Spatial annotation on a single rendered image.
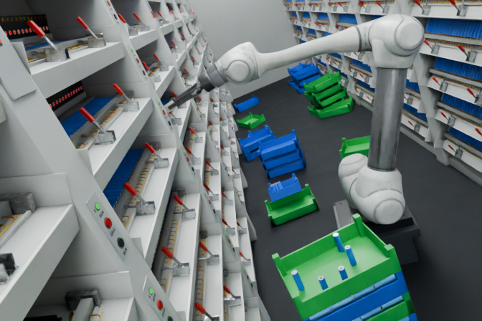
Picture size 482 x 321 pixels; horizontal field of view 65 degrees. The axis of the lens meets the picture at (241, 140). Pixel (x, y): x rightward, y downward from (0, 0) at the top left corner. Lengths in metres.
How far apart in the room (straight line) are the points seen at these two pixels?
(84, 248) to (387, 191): 1.09
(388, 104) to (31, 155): 1.14
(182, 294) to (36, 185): 0.47
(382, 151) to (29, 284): 1.21
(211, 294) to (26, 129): 0.78
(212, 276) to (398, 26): 0.99
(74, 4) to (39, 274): 0.91
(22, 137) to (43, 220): 0.12
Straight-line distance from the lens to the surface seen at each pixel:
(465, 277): 1.80
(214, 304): 1.18
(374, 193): 1.47
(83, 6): 1.27
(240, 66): 1.26
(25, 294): 0.51
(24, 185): 0.63
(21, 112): 0.61
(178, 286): 0.97
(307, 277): 1.21
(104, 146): 0.84
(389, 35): 1.36
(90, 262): 0.67
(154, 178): 1.09
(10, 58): 0.65
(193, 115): 1.99
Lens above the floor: 1.28
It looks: 19 degrees down
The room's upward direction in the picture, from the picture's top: 24 degrees counter-clockwise
